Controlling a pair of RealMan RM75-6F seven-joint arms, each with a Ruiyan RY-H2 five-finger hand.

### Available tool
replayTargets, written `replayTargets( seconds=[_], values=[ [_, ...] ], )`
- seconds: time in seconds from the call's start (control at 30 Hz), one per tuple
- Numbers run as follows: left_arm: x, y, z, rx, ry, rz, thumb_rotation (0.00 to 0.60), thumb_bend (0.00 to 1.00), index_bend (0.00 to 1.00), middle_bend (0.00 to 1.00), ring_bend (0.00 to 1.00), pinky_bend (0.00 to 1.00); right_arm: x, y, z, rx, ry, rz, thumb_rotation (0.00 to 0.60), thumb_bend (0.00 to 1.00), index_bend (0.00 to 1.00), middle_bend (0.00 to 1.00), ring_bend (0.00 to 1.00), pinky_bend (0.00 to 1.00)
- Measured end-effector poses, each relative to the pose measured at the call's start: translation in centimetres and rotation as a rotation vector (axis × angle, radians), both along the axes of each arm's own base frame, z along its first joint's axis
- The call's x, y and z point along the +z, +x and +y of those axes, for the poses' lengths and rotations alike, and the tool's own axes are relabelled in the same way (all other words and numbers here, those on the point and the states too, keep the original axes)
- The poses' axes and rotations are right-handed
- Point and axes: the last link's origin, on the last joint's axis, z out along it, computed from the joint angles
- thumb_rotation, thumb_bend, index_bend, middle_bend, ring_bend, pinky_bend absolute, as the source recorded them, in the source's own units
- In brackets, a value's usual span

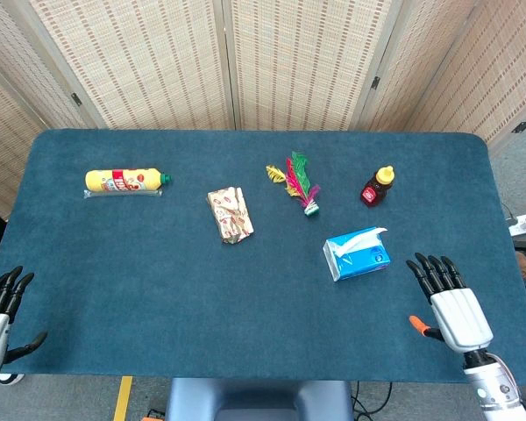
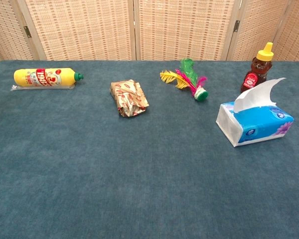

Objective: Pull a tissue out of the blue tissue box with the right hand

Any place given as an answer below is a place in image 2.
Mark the colourful feather shuttlecock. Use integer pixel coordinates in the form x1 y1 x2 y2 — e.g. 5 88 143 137
159 58 209 103

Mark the bear-shaped honey bottle yellow cap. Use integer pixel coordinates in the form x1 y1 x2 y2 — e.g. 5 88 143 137
240 42 275 94

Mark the woven bamboo folding screen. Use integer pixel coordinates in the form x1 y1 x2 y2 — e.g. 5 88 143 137
0 0 299 66

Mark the crumpled brown paper wrapper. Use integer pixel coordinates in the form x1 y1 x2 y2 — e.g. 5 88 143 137
110 79 150 118

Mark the blue tissue pack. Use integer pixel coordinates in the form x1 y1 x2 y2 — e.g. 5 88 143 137
215 101 295 148

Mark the blue table cloth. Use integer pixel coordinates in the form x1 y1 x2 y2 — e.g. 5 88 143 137
0 59 299 239

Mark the yellow detergent bottle green cap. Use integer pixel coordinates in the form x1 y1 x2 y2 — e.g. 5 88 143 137
13 67 85 88

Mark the white tissue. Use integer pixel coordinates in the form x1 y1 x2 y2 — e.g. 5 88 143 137
233 77 287 113

